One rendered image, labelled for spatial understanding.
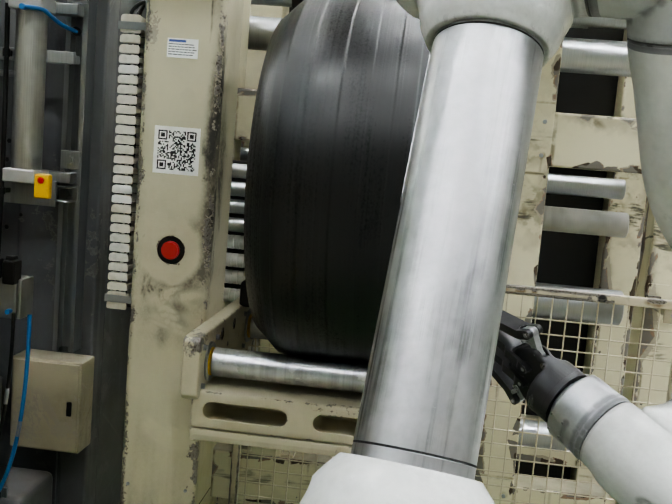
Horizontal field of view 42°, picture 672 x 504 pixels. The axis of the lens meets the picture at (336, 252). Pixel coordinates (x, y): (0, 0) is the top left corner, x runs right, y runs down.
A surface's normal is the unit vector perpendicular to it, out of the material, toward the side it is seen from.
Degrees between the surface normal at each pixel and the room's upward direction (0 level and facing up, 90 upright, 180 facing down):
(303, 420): 90
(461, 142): 67
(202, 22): 90
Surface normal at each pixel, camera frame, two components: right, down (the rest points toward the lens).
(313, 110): -0.08, -0.22
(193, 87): -0.11, 0.11
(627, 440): -0.43, -0.58
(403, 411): -0.32, -0.30
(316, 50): -0.04, -0.52
